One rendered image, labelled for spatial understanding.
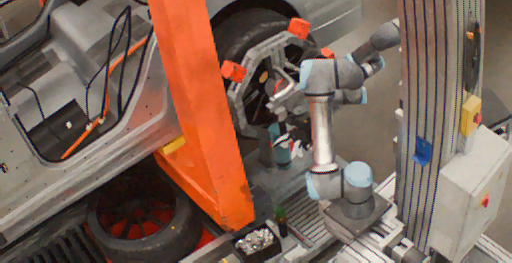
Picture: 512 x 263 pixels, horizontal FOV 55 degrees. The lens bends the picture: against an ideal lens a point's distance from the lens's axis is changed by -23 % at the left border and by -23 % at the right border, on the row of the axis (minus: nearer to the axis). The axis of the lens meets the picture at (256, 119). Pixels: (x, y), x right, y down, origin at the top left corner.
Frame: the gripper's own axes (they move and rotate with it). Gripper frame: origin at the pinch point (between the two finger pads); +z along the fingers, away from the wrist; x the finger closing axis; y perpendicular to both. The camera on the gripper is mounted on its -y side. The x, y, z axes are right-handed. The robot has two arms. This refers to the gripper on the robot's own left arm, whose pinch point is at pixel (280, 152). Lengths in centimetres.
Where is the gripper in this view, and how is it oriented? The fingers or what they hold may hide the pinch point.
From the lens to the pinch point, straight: 271.2
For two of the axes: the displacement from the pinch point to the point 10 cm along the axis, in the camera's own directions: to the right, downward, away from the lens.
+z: -6.9, 7.0, -1.9
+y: 5.1, 6.5, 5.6
